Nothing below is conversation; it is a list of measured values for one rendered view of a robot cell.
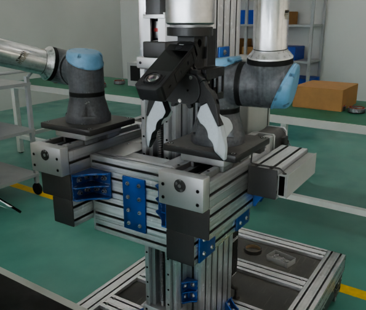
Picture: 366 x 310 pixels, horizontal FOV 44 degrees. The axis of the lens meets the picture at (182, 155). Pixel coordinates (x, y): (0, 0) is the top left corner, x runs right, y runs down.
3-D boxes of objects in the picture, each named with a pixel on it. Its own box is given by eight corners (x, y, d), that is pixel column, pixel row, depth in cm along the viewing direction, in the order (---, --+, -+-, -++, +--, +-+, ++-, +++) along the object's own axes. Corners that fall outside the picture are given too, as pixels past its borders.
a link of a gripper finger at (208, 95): (231, 120, 68) (203, 69, 69) (226, 122, 67) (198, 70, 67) (208, 133, 71) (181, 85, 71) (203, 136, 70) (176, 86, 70)
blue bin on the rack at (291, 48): (281, 57, 704) (282, 45, 698) (304, 58, 685) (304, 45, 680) (270, 59, 670) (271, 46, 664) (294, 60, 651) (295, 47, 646)
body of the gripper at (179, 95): (225, 102, 75) (227, 26, 71) (198, 111, 68) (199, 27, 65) (186, 98, 79) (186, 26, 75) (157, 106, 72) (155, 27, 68)
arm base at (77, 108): (88, 113, 163) (86, 85, 160) (120, 118, 155) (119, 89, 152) (56, 121, 151) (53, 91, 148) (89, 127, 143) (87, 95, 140)
